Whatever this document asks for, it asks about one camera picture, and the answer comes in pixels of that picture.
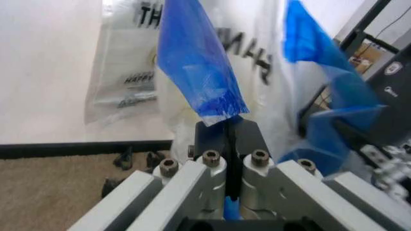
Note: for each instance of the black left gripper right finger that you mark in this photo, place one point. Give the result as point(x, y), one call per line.
point(289, 187)

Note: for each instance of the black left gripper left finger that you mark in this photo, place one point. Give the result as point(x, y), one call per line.
point(180, 187)

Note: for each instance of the blue plastic garbage bag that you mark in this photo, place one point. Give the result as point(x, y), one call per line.
point(196, 60)

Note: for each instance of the translucent printed plastic bag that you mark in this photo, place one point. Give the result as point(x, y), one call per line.
point(128, 60)

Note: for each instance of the white printed plastic bag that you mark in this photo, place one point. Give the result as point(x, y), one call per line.
point(257, 36)

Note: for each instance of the small black floor object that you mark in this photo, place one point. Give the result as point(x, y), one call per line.
point(112, 188)
point(153, 160)
point(123, 160)

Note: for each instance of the black baseboard strip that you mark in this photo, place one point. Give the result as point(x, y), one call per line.
point(80, 149)

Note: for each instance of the brown cardboard box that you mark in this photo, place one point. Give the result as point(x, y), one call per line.
point(369, 56)

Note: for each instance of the silver metal bracket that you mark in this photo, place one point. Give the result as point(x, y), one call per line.
point(390, 158)

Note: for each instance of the black metal frame rack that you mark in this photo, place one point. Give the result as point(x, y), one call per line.
point(359, 26)

